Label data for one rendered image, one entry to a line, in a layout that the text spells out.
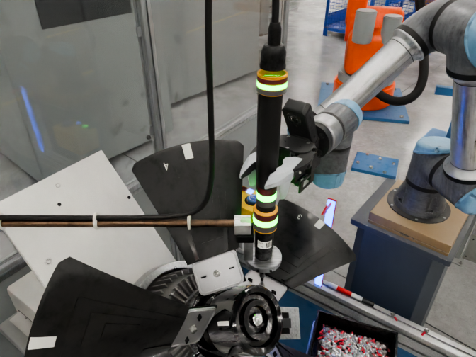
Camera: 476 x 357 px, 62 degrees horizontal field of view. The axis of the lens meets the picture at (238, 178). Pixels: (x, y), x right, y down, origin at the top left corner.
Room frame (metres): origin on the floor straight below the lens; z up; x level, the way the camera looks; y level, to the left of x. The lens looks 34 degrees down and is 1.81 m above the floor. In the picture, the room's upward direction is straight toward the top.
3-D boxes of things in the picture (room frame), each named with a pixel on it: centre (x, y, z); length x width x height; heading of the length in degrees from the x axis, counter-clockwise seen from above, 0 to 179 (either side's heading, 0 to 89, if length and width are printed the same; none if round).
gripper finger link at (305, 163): (0.57, -0.10, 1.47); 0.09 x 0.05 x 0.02; 153
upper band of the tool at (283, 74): (0.54, -0.05, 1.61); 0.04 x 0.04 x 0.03
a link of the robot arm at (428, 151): (1.00, -0.58, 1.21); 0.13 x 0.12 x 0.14; 16
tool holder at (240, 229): (0.54, -0.04, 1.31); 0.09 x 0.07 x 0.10; 90
